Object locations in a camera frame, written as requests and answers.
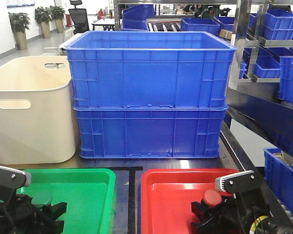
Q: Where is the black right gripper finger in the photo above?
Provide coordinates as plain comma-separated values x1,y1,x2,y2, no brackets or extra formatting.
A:
191,219,217,234
191,201,214,218

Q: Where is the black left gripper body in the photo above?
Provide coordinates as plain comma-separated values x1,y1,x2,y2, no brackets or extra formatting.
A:
0,194,49,234

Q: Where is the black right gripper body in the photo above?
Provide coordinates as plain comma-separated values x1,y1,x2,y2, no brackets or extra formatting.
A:
207,195,271,234

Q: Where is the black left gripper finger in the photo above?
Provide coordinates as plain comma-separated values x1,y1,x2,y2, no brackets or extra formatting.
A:
42,202,67,218
42,220,64,234

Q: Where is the red round button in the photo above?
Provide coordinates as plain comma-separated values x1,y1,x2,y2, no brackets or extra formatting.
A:
202,190,222,207

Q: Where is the green round button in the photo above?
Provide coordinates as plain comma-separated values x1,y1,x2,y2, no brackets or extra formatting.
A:
32,192,53,208

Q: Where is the red plastic tray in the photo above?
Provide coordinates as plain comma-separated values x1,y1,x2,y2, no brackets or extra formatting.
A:
141,168,236,234

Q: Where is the green plastic tray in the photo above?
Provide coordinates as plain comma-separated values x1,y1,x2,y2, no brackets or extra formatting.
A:
18,168,116,234

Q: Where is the lower blue stacked crate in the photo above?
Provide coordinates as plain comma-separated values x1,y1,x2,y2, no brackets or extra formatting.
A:
75,106,227,158

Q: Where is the blue stacked crate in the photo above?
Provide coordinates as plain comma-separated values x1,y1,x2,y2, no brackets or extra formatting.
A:
75,106,227,158
65,31,236,109

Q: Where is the white plastic basket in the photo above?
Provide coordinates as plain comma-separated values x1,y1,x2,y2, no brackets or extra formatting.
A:
0,56,80,164

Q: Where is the upper blue stacked crate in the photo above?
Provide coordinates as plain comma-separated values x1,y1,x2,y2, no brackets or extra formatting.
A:
65,31,236,109

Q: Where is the potted plant gold pot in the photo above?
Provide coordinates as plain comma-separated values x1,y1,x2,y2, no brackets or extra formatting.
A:
8,12,30,50

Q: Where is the black office chair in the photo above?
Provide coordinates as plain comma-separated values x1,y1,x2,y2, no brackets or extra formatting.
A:
68,0,89,35

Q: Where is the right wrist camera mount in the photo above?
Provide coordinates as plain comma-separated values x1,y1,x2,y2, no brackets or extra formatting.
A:
215,170,263,194

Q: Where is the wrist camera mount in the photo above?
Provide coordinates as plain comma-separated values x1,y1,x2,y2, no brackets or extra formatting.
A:
0,166,32,189
215,170,263,194

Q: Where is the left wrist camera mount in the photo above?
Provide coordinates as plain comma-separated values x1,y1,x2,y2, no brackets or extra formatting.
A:
0,166,32,189

